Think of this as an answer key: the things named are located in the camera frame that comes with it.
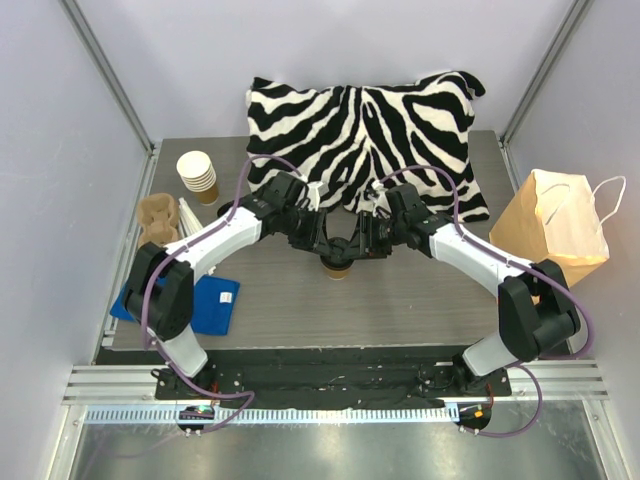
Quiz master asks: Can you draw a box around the stack of paper cups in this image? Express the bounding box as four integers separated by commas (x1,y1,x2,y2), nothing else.
176,150,219,205

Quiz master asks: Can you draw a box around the aluminium frame rail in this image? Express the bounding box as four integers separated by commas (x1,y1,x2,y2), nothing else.
62,364,161,404

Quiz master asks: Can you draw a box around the zebra print pillow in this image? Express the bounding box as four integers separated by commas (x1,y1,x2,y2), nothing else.
246,71,490,222

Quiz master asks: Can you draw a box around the black plastic cup lid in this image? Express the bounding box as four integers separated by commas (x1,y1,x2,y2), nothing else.
320,237,354,271

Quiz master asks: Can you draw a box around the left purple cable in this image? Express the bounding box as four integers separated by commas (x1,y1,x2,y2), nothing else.
139,154,306,431

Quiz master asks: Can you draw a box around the cardboard cup carrier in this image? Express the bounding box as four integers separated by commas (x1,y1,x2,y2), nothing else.
136,193,180,248

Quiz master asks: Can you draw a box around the brown paper coffee cup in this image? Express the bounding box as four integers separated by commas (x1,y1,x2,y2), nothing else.
323,266,351,280

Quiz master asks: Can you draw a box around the purple cable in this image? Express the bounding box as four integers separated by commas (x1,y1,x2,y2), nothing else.
139,154,306,431
372,165,596,439

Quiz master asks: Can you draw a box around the blue folded cloth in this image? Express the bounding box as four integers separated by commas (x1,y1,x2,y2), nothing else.
108,275,241,338

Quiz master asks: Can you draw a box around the brown paper takeout bag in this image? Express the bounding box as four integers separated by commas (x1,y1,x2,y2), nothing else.
489,169,627,287

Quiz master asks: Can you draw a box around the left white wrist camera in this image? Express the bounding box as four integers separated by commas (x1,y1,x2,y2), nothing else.
303,181,327,211

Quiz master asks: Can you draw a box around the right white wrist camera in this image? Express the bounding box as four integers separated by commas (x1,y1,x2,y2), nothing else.
369,180,388,216

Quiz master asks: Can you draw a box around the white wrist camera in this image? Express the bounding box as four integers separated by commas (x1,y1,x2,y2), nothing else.
303,181,327,211
369,180,388,216

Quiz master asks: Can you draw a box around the white paper straws bundle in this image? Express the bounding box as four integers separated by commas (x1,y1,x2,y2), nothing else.
178,197,203,244

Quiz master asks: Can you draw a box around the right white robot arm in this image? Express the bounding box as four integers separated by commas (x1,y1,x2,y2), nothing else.
341,184,581,395

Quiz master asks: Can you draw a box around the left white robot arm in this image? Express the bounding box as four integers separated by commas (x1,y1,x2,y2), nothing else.
122,171,330,399

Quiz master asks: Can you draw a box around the white slotted cable duct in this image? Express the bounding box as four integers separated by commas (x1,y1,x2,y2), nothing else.
85,403,459,425

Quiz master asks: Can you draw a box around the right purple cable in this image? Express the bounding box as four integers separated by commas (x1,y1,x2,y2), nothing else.
372,165,596,439

